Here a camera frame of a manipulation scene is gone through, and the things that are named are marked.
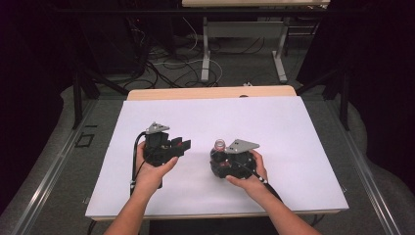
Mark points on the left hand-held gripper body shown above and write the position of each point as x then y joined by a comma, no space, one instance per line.
157,148

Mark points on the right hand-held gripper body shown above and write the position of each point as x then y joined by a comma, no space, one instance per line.
239,163

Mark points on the dark soda bottle red label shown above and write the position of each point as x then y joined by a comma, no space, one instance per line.
219,146

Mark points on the person's right hand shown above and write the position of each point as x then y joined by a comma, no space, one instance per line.
254,182

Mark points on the person's left hand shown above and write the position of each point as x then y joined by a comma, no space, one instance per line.
150,178

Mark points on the white table mat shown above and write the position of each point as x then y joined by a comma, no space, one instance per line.
202,111

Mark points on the light wooden table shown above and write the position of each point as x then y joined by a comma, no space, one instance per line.
195,92

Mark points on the dark table grommet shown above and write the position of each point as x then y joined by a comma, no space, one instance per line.
243,96

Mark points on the black metal stand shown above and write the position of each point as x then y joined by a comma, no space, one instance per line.
77,101
344,101

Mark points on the grey metal-legged desk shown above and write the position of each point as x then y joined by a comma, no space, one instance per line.
244,29

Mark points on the black floor socket frame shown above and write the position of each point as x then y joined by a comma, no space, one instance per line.
84,139

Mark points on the metal floor rail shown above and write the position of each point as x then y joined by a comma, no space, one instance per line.
365,176
49,176

